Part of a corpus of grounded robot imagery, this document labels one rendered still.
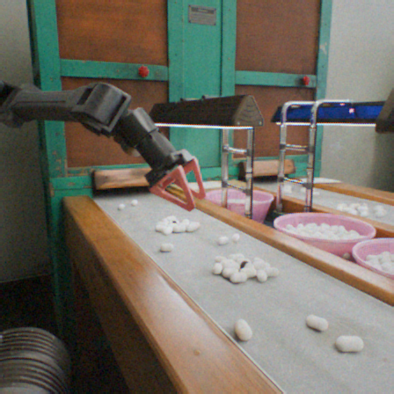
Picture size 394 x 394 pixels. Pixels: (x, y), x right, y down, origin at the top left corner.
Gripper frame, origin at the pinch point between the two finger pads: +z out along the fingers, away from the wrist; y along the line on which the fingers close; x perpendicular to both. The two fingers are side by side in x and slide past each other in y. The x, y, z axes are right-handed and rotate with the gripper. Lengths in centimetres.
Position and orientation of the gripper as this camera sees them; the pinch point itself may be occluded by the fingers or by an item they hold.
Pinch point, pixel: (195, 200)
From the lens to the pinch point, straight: 68.6
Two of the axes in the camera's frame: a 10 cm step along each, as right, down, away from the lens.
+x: 7.5, -5.9, -3.0
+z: 6.2, 7.8, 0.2
